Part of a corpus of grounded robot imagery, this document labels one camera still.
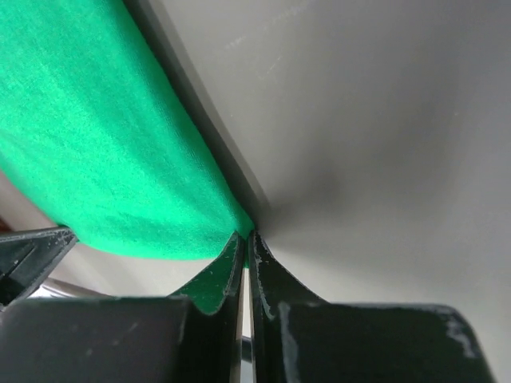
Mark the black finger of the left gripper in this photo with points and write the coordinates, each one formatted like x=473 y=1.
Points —
x=29 y=257

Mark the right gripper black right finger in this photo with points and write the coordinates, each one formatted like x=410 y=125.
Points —
x=299 y=337

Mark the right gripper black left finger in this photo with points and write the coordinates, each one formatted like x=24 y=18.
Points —
x=192 y=335

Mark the green t shirt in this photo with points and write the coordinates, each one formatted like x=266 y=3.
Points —
x=95 y=136

